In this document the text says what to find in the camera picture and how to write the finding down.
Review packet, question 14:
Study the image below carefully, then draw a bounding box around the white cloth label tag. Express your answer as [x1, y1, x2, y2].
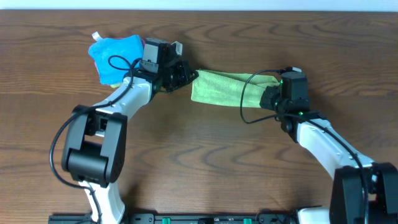
[91, 32, 103, 42]

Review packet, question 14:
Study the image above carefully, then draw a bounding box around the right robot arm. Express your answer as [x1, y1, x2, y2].
[260, 70, 397, 224]

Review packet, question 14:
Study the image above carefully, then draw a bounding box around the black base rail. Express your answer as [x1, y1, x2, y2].
[47, 213, 299, 224]

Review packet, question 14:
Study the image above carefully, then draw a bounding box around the black right camera cable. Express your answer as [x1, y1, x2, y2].
[239, 68, 371, 224]

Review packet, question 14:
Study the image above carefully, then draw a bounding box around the light green microfiber cloth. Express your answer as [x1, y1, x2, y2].
[191, 70, 279, 108]

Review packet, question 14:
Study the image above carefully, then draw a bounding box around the folded blue microfiber cloth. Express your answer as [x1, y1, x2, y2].
[88, 34, 146, 86]

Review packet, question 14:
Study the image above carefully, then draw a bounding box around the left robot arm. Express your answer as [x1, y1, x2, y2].
[56, 38, 198, 223]

